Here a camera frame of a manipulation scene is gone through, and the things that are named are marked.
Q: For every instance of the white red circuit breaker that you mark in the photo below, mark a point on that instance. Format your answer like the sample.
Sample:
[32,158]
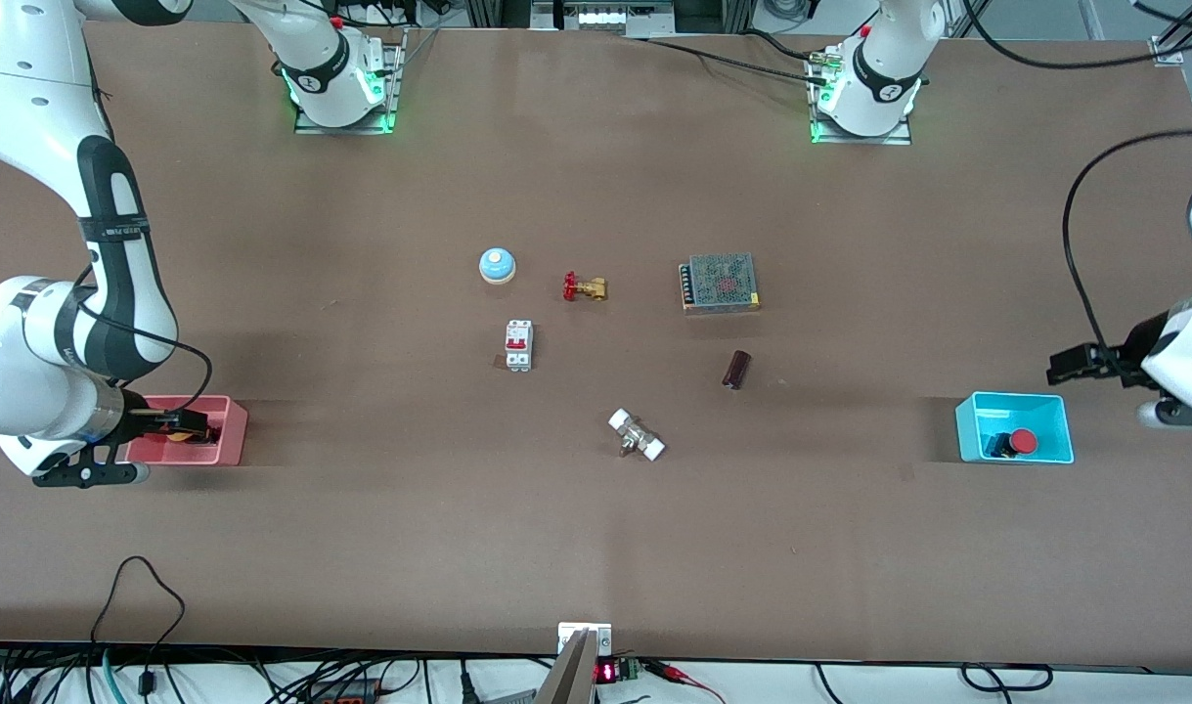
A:
[519,345]

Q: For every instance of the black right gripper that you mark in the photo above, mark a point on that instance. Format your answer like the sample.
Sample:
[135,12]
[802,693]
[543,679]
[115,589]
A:
[148,423]

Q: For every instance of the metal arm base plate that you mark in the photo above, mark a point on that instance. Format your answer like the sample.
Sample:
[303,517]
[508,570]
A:
[904,135]
[396,78]

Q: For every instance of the blue round bell button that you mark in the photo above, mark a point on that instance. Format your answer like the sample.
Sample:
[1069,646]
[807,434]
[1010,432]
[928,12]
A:
[497,265]

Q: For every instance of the metal fitting white ends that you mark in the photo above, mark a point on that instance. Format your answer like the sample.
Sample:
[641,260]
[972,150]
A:
[637,435]

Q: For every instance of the silver table edge bracket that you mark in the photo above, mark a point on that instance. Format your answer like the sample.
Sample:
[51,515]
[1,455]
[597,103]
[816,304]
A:
[605,638]

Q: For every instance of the silver corner table bracket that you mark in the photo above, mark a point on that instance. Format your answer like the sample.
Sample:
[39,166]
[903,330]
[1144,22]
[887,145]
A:
[1167,51]

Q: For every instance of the red digit display module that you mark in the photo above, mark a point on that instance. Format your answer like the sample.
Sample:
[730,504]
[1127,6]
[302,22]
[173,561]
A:
[615,672]

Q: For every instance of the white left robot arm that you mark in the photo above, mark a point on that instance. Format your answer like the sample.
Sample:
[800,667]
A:
[884,68]

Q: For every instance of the metal mesh power supply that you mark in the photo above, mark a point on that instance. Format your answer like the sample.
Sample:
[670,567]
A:
[721,282]

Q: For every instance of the dark brown cylinder capacitor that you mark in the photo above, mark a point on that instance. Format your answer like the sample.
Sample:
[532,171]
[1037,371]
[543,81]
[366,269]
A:
[736,370]

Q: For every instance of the red push button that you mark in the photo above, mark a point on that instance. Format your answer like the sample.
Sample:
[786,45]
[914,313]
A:
[1023,442]

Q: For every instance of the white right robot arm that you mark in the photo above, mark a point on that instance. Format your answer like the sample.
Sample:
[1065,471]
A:
[38,117]

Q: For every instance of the grey camera stand pole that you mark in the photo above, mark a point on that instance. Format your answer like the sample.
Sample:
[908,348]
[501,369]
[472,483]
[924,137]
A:
[568,675]

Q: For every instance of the pink plastic bin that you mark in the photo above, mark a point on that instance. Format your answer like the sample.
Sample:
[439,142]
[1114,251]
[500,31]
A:
[226,435]

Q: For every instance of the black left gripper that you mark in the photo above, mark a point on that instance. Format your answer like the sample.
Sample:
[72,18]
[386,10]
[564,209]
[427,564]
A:
[1130,353]

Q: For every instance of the red alligator clip lead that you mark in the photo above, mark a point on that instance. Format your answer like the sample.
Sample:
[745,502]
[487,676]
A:
[684,675]

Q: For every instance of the cyan plastic bin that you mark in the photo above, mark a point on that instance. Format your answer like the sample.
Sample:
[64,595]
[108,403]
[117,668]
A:
[977,425]

